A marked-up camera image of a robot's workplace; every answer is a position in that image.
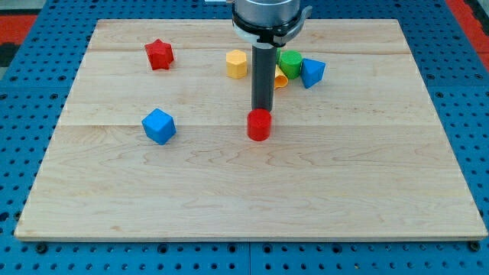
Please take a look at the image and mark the green cylinder block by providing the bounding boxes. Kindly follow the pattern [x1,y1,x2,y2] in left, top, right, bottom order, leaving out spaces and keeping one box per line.
[279,50,303,79]

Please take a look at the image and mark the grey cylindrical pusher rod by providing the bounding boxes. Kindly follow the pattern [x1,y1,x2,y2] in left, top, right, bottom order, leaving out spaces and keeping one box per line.
[251,46,277,112]

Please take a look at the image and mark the blue cube block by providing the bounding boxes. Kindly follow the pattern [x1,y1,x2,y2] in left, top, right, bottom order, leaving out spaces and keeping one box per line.
[141,108,176,145]

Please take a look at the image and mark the blue triangle block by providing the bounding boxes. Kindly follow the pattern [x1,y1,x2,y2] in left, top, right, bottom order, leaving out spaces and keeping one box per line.
[300,58,326,89]

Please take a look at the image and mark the yellow heart block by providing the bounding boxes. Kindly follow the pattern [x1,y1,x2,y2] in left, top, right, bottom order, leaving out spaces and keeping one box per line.
[274,65,289,89]

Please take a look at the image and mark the red cylinder block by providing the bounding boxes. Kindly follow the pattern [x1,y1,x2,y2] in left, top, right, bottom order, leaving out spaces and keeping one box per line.
[247,108,272,141]

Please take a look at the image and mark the red star block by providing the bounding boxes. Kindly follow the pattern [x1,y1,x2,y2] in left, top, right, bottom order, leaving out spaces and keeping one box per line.
[144,39,174,70]

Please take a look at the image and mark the light wooden board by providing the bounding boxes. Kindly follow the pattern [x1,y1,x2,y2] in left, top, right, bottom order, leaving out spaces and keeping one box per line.
[15,19,487,242]

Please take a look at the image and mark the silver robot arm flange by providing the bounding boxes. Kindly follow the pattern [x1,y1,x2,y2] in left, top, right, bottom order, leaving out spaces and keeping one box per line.
[232,0,313,49]

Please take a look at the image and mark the yellow hexagon block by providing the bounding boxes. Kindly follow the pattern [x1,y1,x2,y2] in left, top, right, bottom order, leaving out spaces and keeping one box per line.
[225,50,248,79]

